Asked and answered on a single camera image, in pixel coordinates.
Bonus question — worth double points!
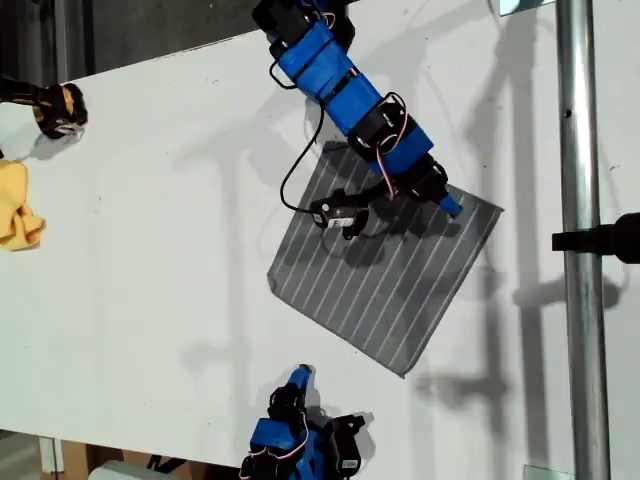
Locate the black clamp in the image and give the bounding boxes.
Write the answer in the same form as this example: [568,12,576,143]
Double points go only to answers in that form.
[551,211,640,266]

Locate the grey striped towel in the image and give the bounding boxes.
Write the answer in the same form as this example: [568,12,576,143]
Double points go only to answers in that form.
[266,141,506,380]

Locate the short black camera stalk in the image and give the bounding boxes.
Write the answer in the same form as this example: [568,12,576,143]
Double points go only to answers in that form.
[357,182,396,206]

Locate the steel post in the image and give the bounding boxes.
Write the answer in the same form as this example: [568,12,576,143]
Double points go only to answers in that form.
[554,0,614,480]

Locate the yellow cloth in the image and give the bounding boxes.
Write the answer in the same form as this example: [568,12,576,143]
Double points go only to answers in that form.
[0,158,47,254]

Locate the black yellow power tool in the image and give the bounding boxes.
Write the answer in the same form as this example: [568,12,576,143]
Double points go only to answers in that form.
[0,73,90,141]

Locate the black camera box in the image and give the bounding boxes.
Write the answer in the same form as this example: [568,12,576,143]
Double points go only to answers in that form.
[309,188,369,241]
[329,413,367,474]

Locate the red white servo wire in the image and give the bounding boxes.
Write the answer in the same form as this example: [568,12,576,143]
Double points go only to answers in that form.
[372,94,411,200]
[239,424,309,469]

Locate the black camera cable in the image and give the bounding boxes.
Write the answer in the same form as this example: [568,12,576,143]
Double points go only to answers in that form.
[268,42,326,216]

